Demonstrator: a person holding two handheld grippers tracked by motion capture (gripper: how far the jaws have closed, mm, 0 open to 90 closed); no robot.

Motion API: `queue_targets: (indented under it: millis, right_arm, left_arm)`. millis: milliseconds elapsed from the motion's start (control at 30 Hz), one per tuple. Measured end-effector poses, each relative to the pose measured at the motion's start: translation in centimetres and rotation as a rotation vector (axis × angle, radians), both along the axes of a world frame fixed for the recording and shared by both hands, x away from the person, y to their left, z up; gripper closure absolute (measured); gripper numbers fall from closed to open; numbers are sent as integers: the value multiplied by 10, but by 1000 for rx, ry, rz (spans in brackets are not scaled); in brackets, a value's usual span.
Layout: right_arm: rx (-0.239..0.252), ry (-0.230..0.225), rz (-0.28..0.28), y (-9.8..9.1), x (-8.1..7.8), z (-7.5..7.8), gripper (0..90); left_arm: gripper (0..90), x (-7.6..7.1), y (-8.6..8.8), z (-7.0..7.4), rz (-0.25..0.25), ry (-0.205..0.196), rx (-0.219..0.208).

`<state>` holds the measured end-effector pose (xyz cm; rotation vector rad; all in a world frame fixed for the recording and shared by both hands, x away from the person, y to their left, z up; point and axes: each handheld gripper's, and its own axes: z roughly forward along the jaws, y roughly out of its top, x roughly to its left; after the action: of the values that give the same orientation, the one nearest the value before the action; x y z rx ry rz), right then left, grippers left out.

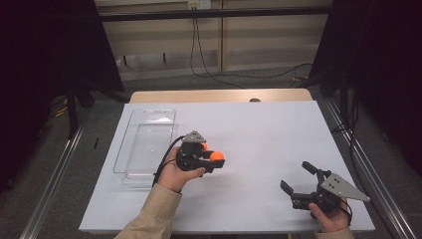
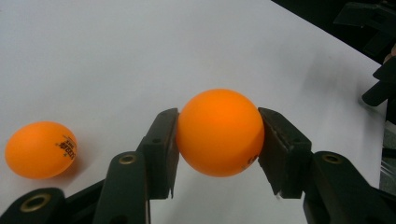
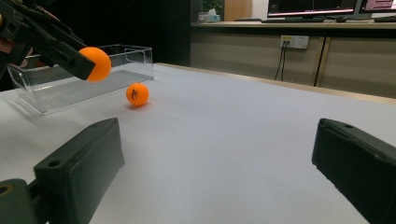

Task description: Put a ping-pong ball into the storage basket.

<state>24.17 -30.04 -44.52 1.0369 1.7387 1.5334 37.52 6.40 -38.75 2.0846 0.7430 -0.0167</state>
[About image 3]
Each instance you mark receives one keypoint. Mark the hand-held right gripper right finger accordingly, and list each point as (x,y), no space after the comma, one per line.
(358,168)

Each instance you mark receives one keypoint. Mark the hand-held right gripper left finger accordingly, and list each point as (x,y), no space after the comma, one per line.
(77,174)

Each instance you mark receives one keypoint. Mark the clear plastic container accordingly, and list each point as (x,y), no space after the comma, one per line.
(77,90)

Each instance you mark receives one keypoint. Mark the plain orange ball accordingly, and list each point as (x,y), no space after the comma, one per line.
(100,63)

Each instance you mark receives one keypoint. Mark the orange ball with black print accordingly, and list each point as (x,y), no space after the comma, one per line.
(138,95)

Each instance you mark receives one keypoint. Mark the dark curtain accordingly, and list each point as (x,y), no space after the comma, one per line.
(140,25)

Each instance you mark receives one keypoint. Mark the long beige office desk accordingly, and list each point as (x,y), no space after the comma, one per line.
(358,68)

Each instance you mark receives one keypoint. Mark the white table mat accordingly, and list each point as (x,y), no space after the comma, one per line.
(218,140)

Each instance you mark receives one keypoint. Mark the tissue box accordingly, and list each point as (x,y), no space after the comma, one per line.
(210,17)

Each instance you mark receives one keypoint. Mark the green plant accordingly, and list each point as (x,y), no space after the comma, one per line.
(214,4)

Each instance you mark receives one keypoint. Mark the black keyboard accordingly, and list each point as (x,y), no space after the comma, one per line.
(292,20)
(385,19)

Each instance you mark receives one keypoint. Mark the computer monitor with pink screen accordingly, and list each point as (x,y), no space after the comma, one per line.
(379,5)

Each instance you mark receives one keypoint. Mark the wide computer monitor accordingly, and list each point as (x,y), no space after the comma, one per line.
(311,6)

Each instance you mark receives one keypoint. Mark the wooden door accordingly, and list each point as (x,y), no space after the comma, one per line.
(238,9)

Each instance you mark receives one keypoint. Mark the white wall socket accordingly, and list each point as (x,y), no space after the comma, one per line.
(294,41)

